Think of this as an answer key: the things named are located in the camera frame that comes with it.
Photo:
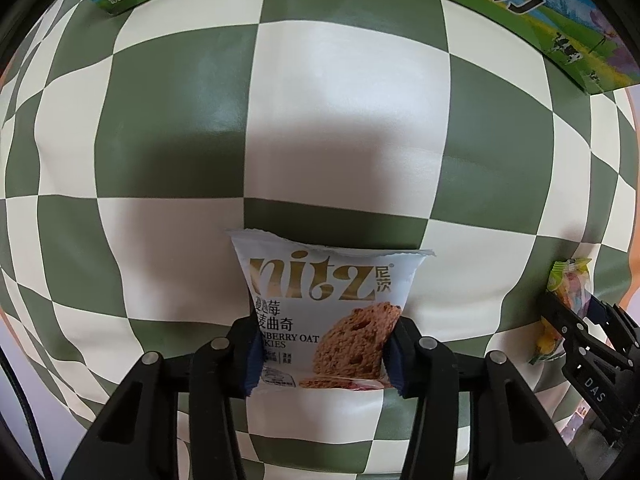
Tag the green white checkered mat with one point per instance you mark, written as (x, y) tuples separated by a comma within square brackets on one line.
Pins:
[(350, 110)]

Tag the green cow print carton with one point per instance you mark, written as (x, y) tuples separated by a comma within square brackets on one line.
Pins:
[(550, 10)]

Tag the white cookie packet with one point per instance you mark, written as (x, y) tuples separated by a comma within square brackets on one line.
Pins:
[(325, 285)]

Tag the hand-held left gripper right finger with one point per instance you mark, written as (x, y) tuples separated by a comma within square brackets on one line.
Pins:
[(397, 360)]

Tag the colourful candy ball packet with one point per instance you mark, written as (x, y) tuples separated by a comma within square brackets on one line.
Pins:
[(567, 280)]

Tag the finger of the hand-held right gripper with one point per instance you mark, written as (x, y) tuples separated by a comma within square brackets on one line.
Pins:
[(597, 317), (570, 330)]

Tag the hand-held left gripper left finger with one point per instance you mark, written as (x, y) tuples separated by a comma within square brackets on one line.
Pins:
[(250, 360)]

